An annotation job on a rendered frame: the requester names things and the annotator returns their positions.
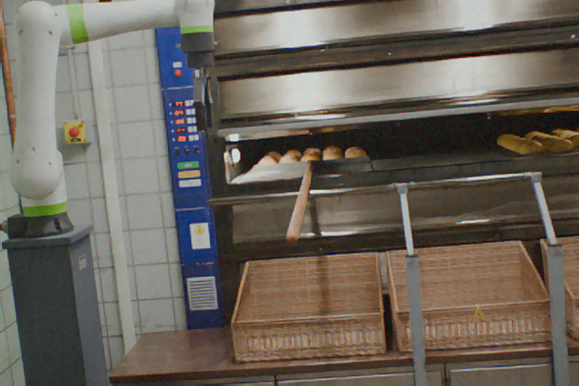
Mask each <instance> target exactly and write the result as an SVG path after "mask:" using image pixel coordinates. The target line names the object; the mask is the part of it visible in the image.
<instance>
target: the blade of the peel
mask: <svg viewBox="0 0 579 386"><path fill-rule="evenodd" d="M363 162H370V159H369V155H365V156H359V157H349V158H345V157H344V158H338V159H328V160H317V161H315V166H322V165H342V164H353V163H363ZM300 167H307V161H306V162H296V163H285V164H274V165H254V166H253V169H254V172H257V171H267V170H278V169H289V168H300Z"/></svg>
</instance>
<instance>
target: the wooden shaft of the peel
mask: <svg viewBox="0 0 579 386"><path fill-rule="evenodd" d="M313 167H314V164H313V163H312V162H309V163H308V166H307V169H306V172H305V175H304V178H303V183H302V185H301V188H300V192H299V198H298V200H297V203H296V208H294V211H293V213H292V217H291V220H290V224H289V228H288V233H287V236H286V241H287V242H288V243H289V244H294V243H297V242H298V240H299V233H300V228H301V223H302V219H303V215H304V211H305V207H306V201H307V197H308V189H309V186H310V181H311V176H312V172H313Z"/></svg>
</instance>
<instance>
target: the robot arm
mask: <svg viewBox="0 0 579 386"><path fill-rule="evenodd" d="M213 18H214V0H137V1H128V2H118V3H96V4H76V5H55V6H51V5H49V4H47V3H45V2H42V1H31V2H27V3H25V4H23V5H21V6H20V7H19V8H18V11H17V12H16V14H15V16H14V37H15V45H16V57H17V73H18V108H17V122H16V125H15V136H14V151H13V158H12V164H11V170H10V181H11V185H12V186H13V188H14V190H15V191H16V192H17V193H18V194H20V199H22V206H23V208H24V214H16V215H13V216H11V217H8V218H7V220H6V221H3V223H0V231H3V232H4V233H6V234H7V237H8V238H15V237H21V236H23V237H26V238H39V237H48V236H53V235H59V234H63V233H67V232H70V231H74V225H73V223H72V222H71V220H70V218H69V215H68V212H67V203H68V198H67V191H66V183H65V175H64V168H63V162H62V157H61V154H60V153H59V152H58V151H57V150H56V138H55V121H54V91H55V89H56V73H57V62H58V52H59V48H62V47H67V46H72V45H77V44H81V43H86V42H94V41H97V40H101V39H105V38H109V37H112V36H116V35H120V34H125V33H133V32H134V31H139V30H146V29H152V28H162V27H174V26H180V34H181V42H180V44H178V45H176V48H181V51H182V53H188V55H186V62H185V64H187V67H188V69H194V68H195V71H193V74H194V77H193V78H194V103H192V105H193V107H195V121H196V131H205V130H207V128H209V127H213V117H212V106H211V104H213V102H212V100H211V95H210V89H209V82H208V72H207V71H205V67H210V66H212V65H213V59H212V54H211V53H210V52H214V51H215V45H216V44H218V43H217V42H214V21H213Z"/></svg>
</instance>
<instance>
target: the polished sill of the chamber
mask: <svg viewBox="0 0 579 386"><path fill-rule="evenodd" d="M565 165H579V154H573V155H552V156H541V157H530V158H519V159H508V160H498V161H487V162H475V163H465V164H453V165H432V166H421V167H410V168H398V169H387V170H377V171H365V172H354V173H342V174H323V175H312V176H311V181H310V186H309V187H319V186H331V185H342V184H363V183H375V182H386V181H397V180H409V178H420V177H432V176H443V175H454V174H475V173H487V172H498V171H509V170H520V169H531V168H542V167H554V166H565ZM303 178H304V176H300V177H289V178H278V180H266V181H255V182H245V183H233V184H228V194H230V193H252V192H263V191H275V190H286V189H298V188H301V185H302V183H303Z"/></svg>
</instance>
